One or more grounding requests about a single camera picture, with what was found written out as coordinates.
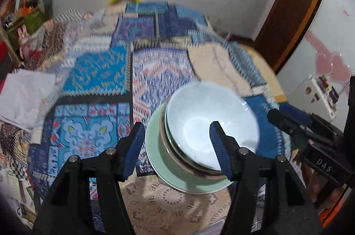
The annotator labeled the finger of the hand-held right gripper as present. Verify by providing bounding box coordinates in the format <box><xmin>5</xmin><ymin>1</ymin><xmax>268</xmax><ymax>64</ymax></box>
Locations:
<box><xmin>279</xmin><ymin>103</ymin><xmax>343</xmax><ymax>139</ymax></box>
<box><xmin>267</xmin><ymin>108</ymin><xmax>339</xmax><ymax>146</ymax></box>

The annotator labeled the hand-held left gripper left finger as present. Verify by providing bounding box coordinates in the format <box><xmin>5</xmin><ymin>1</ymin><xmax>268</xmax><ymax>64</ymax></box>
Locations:
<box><xmin>32</xmin><ymin>122</ymin><xmax>146</xmax><ymax>235</ymax></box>

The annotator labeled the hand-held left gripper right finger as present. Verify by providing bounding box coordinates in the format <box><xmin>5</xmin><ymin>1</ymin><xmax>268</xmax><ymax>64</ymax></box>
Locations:
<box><xmin>209</xmin><ymin>121</ymin><xmax>323</xmax><ymax>235</ymax></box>

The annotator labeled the light green plate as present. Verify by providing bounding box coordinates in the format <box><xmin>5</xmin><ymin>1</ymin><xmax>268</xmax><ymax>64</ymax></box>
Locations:
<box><xmin>145</xmin><ymin>106</ymin><xmax>235</xmax><ymax>194</ymax></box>

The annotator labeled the pink bowl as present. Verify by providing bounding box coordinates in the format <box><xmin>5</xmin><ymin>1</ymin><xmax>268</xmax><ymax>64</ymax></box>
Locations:
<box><xmin>159</xmin><ymin>107</ymin><xmax>231</xmax><ymax>178</ymax></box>

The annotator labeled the light green bowl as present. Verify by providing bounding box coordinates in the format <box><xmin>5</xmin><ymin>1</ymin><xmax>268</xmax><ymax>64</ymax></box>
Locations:
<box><xmin>163</xmin><ymin>100</ymin><xmax>225</xmax><ymax>174</ymax></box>

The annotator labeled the white bowl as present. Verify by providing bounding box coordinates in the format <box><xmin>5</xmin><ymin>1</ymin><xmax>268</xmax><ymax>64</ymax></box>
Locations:
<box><xmin>165</xmin><ymin>81</ymin><xmax>260</xmax><ymax>170</ymax></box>

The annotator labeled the white refrigerator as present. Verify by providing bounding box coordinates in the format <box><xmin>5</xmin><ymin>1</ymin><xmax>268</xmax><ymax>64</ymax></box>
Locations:
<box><xmin>288</xmin><ymin>75</ymin><xmax>340</xmax><ymax>120</ymax></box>

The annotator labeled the person's orange clothing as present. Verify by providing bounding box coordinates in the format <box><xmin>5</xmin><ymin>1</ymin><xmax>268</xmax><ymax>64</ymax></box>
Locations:
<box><xmin>319</xmin><ymin>196</ymin><xmax>350</xmax><ymax>225</ymax></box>

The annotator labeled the patchwork patterned blanket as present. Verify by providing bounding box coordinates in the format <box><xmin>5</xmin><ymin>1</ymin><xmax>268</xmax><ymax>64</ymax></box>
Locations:
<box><xmin>0</xmin><ymin>0</ymin><xmax>294</xmax><ymax>235</ymax></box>

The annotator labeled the white paper sheet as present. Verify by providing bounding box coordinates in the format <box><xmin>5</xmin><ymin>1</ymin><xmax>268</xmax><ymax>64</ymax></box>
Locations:
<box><xmin>0</xmin><ymin>70</ymin><xmax>56</xmax><ymax>130</ymax></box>

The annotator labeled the pink bunny toy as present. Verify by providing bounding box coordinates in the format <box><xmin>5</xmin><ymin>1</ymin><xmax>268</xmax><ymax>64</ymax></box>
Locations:
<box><xmin>17</xmin><ymin>25</ymin><xmax>35</xmax><ymax>58</ymax></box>

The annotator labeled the red box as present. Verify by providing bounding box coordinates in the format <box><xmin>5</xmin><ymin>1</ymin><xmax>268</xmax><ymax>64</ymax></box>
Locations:
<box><xmin>0</xmin><ymin>39</ymin><xmax>12</xmax><ymax>72</ymax></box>

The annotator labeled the green cardboard box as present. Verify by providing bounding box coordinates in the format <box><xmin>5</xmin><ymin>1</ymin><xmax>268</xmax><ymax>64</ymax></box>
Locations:
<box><xmin>6</xmin><ymin>9</ymin><xmax>46</xmax><ymax>41</ymax></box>

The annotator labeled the pile of assorted boxes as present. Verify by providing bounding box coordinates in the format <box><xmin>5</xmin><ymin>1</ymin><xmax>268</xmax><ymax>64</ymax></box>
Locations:
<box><xmin>0</xmin><ymin>0</ymin><xmax>31</xmax><ymax>27</ymax></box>

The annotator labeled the pink heart wall sticker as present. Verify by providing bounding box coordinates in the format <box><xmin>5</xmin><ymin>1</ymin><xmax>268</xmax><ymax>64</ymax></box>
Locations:
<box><xmin>305</xmin><ymin>30</ymin><xmax>351</xmax><ymax>84</ymax></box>

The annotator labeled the wooden door frame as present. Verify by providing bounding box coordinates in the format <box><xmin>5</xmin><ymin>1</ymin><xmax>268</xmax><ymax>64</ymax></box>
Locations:
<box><xmin>254</xmin><ymin>0</ymin><xmax>332</xmax><ymax>75</ymax></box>

